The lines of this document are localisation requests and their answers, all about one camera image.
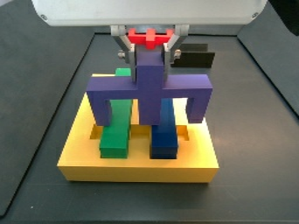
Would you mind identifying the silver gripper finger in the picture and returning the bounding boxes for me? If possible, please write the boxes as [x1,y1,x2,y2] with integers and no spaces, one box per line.
[163,24,190,80]
[109,25,136,82]

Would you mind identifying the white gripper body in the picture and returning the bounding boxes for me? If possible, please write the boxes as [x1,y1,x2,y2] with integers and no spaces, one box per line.
[32,0,267,26]

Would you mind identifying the purple E-shaped block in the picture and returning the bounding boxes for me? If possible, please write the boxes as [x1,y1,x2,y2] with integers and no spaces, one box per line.
[87,51,212,126]

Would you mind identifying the black fixture stand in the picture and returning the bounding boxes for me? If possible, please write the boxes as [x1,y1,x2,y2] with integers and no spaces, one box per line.
[171,44,215,68]

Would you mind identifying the yellow board base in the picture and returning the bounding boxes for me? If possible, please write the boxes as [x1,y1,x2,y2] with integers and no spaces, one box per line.
[56,73,220,184]

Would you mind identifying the red E-shaped block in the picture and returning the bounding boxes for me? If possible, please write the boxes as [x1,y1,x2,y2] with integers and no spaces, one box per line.
[127,28,174,50]

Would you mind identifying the green bar block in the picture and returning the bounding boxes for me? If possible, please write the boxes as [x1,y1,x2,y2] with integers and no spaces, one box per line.
[97,67,135,159]

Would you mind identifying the blue bar block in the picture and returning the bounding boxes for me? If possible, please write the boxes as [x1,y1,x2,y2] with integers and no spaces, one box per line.
[151,99,179,159]

